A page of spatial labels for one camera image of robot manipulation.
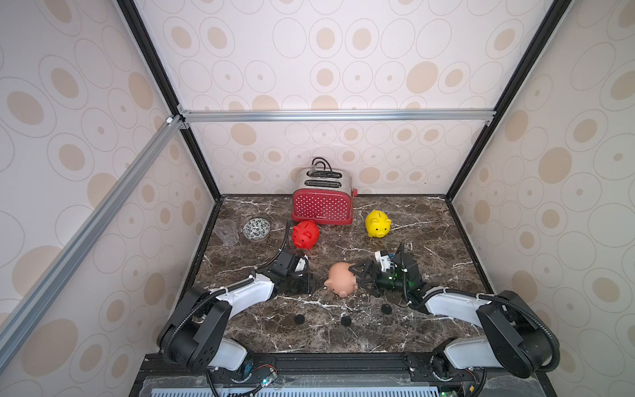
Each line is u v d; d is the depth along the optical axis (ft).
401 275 2.21
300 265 2.44
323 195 3.19
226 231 3.38
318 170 3.41
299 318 2.73
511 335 1.41
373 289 2.55
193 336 1.39
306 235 3.10
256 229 3.48
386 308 2.80
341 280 2.76
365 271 2.49
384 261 2.70
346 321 2.73
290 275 2.44
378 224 3.26
